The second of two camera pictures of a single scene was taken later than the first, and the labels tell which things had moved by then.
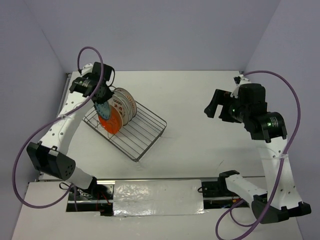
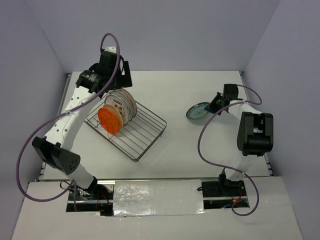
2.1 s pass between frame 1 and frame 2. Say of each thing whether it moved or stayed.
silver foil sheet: stayed
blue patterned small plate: moved
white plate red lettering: stayed
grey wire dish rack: stayed
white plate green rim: stayed
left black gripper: moved
